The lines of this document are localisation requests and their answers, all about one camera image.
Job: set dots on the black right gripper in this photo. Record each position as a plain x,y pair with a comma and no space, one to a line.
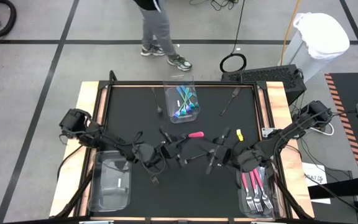
223,154

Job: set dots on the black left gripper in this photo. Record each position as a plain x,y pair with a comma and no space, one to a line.
171,149

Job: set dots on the iridescent rainbow metal fork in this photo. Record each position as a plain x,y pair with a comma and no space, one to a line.
179,90
192,94
185,89

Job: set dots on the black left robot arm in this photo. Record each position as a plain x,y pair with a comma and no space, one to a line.
110,144

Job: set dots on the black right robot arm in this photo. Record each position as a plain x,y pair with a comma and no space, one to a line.
291,131

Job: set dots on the yellow tape tag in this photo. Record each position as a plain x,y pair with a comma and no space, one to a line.
240,134

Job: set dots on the silver mounting plate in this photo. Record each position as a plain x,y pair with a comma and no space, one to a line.
266,132

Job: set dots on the clear plastic bin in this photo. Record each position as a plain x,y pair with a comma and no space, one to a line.
239,205
169,93
110,193

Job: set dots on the light wooden table board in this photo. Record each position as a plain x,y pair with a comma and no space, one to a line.
87,93
275,99

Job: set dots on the black support strut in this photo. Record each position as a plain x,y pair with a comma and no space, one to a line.
112,76
291,199
71,198

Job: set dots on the white paper sheet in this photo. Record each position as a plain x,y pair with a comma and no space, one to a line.
314,172

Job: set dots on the person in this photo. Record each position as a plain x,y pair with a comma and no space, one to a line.
157,25

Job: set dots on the black mat orange hazard stripes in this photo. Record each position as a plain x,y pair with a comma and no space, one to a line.
353,90

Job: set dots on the grey trash can white bag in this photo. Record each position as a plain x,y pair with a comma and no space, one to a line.
322,34

